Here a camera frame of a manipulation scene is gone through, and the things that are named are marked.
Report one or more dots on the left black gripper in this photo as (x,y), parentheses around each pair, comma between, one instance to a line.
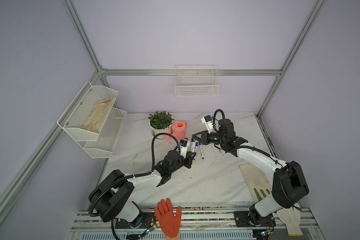
(189,159)

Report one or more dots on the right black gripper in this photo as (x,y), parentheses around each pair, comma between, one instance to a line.
(204,138)

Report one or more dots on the white marker black tip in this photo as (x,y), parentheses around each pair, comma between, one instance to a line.
(193,145)

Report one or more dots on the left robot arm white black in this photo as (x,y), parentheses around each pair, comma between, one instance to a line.
(110,199)

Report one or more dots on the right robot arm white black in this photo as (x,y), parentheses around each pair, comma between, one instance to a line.
(288,181)

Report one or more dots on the pink watering can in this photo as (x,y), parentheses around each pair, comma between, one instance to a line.
(178,130)

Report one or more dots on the potted green plant white pot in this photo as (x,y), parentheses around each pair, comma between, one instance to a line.
(161,122)

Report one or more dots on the orange rubber glove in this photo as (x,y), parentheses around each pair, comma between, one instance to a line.
(169,222)

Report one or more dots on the beige green work glove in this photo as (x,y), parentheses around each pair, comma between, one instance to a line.
(256,181)

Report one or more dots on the white lower mesh shelf bin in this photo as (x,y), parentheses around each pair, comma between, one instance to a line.
(109,135)

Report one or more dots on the white mesh shelf bin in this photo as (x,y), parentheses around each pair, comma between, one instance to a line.
(109,135)
(74,116)

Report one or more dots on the white knit glove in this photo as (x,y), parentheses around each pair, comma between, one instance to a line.
(291,218)

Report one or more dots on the white upper mesh shelf bin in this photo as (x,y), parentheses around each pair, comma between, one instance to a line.
(74,116)

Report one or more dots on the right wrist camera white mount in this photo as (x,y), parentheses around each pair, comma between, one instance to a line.
(208,121)

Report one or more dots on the white wire wall basket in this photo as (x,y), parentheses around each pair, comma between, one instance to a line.
(196,81)

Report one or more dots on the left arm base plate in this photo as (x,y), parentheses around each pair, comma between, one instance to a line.
(143,221)

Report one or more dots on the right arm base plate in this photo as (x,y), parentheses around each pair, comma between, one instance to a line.
(250,219)

